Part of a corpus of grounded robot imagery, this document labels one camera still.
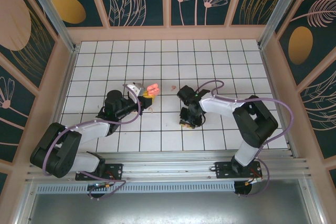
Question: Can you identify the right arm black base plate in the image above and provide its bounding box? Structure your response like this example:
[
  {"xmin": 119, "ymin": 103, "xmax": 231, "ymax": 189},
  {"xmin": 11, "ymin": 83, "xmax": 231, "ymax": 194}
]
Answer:
[{"xmin": 214, "ymin": 161, "xmax": 263, "ymax": 179}]

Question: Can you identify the aluminium frame rail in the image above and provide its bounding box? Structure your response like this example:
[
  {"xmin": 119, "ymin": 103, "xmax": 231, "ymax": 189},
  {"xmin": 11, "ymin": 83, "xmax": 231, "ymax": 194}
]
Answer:
[{"xmin": 25, "ymin": 151, "xmax": 314, "ymax": 183}]

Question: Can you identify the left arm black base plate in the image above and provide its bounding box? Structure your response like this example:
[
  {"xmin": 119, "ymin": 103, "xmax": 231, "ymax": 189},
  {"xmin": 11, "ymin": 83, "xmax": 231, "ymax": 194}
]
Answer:
[{"xmin": 75, "ymin": 163, "xmax": 124, "ymax": 182}]

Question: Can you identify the aluminium table edge rail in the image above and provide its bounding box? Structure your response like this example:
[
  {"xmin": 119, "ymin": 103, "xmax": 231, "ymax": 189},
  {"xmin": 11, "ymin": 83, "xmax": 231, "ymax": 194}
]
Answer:
[
  {"xmin": 257, "ymin": 42, "xmax": 296, "ymax": 158},
  {"xmin": 52, "ymin": 47, "xmax": 79, "ymax": 127}
]

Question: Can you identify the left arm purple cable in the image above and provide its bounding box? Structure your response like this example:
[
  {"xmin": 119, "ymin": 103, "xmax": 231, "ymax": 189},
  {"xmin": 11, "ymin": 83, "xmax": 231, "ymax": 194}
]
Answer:
[{"xmin": 41, "ymin": 83, "xmax": 144, "ymax": 201}]

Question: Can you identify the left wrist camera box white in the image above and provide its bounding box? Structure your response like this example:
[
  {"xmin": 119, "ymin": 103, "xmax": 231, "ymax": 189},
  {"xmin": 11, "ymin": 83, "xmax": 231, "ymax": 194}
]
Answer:
[{"xmin": 125, "ymin": 82, "xmax": 145, "ymax": 98}]

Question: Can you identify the aluminium corner post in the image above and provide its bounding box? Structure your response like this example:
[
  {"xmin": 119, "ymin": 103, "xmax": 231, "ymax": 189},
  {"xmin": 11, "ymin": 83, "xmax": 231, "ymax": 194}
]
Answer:
[
  {"xmin": 258, "ymin": 0, "xmax": 308, "ymax": 49},
  {"xmin": 22, "ymin": 0, "xmax": 79, "ymax": 53}
]

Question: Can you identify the coral earbud charging case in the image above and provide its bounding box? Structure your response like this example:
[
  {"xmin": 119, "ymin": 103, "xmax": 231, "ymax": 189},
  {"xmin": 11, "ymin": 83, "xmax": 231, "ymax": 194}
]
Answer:
[{"xmin": 146, "ymin": 83, "xmax": 161, "ymax": 96}]

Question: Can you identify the slotted grey cable duct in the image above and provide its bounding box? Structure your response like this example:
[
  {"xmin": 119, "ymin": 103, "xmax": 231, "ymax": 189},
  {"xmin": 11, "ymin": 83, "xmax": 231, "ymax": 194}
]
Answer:
[{"xmin": 35, "ymin": 181, "xmax": 236, "ymax": 194}]

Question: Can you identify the grey metal sheet panel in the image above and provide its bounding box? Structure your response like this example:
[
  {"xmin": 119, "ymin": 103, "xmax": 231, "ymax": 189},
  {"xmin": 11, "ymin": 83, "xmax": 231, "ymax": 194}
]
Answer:
[{"xmin": 15, "ymin": 179, "xmax": 325, "ymax": 224}]

